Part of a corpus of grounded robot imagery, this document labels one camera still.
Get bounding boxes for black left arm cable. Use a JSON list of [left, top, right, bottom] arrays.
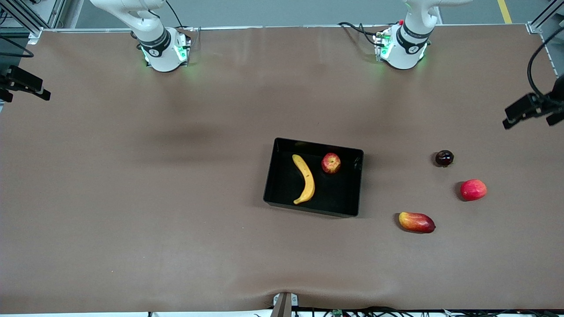
[[527, 27, 564, 100]]

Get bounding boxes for dark purple plum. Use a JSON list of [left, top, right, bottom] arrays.
[[435, 150, 455, 168]]

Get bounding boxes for yellow banana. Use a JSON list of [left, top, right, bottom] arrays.
[[292, 154, 316, 205]]

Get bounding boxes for black plastic box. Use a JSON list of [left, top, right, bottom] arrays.
[[263, 137, 364, 218]]

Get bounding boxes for black cables at arm base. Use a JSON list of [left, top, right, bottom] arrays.
[[338, 21, 380, 47]]

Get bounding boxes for red peach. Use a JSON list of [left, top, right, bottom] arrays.
[[460, 179, 488, 202]]

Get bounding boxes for black cable at arm base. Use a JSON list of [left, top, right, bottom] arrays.
[[165, 0, 184, 28]]

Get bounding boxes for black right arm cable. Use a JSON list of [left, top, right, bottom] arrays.
[[0, 35, 34, 58]]

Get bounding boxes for red yellow mango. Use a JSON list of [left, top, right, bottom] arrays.
[[398, 212, 436, 234]]

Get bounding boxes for aluminium frame profile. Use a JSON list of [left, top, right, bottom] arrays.
[[0, 0, 67, 44], [526, 0, 564, 80]]

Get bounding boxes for red yellow apple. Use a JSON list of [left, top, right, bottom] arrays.
[[321, 152, 341, 174]]

